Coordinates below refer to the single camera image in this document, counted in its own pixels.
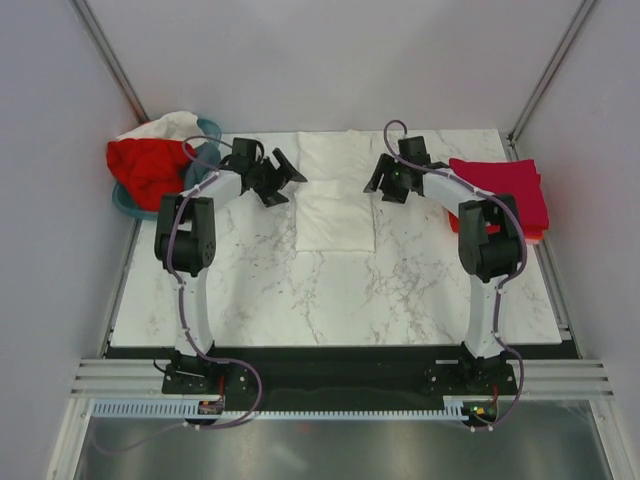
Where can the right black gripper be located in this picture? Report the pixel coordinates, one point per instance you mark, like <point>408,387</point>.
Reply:
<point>384,166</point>

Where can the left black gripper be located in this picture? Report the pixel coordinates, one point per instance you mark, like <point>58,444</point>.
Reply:
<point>270,197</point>

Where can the white robot print t shirt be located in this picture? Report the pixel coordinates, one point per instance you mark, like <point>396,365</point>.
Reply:
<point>333,214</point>

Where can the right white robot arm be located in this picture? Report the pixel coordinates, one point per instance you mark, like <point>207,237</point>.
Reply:
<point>491,242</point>

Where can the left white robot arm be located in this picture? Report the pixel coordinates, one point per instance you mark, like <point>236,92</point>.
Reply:
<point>185,236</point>

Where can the grey blue t shirt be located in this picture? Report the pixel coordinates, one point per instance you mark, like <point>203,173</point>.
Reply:
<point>208,157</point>

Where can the plain white t shirt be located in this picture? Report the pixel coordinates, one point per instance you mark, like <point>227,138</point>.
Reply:
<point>175,126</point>

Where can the folded magenta t shirt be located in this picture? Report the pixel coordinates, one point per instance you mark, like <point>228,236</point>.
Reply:
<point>521,179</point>

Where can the teal laundry basket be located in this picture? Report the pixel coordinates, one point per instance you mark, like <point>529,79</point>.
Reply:
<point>124,201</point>

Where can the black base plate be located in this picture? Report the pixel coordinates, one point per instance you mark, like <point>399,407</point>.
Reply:
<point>339,377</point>

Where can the right aluminium corner post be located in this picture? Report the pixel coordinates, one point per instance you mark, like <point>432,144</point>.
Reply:
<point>572,32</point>

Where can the aluminium corner post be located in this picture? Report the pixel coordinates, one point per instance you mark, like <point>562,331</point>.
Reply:
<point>109,57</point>
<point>572,32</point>

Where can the aluminium cross rail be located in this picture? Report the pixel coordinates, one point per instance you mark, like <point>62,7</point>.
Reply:
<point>543,379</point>

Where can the left aluminium corner post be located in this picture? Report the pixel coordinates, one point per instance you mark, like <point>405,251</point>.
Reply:
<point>109,57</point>

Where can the white slotted cable duct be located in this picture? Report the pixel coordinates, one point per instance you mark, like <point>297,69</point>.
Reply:
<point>451,409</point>

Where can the left aluminium side rail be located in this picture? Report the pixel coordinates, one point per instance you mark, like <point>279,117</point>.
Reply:
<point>110,260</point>

